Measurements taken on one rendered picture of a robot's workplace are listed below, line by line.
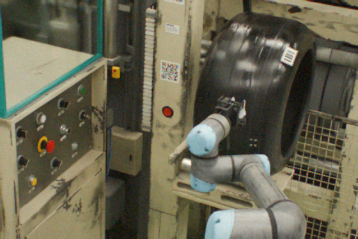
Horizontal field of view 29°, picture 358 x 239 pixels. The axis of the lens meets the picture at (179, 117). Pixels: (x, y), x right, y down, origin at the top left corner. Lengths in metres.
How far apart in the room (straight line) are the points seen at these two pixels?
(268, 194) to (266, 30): 0.72
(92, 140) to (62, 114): 0.28
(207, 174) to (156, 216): 0.89
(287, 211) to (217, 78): 0.72
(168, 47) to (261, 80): 0.41
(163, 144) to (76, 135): 0.34
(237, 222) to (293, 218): 0.13
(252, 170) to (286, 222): 0.33
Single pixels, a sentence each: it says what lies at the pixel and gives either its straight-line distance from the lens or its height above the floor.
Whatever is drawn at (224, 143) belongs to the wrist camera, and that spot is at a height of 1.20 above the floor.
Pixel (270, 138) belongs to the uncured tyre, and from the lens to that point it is 2.24.
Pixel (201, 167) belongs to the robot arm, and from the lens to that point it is 1.92.
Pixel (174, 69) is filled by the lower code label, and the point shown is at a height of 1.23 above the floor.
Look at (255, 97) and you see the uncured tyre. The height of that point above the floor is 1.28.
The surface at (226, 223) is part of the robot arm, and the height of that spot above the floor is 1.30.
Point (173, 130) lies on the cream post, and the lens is 2.56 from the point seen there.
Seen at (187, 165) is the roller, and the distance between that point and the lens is 2.51.
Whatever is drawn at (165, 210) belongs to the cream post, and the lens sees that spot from 2.76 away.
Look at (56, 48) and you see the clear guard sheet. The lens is 2.20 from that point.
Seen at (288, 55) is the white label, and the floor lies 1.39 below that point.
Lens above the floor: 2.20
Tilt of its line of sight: 27 degrees down
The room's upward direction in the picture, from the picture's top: 4 degrees clockwise
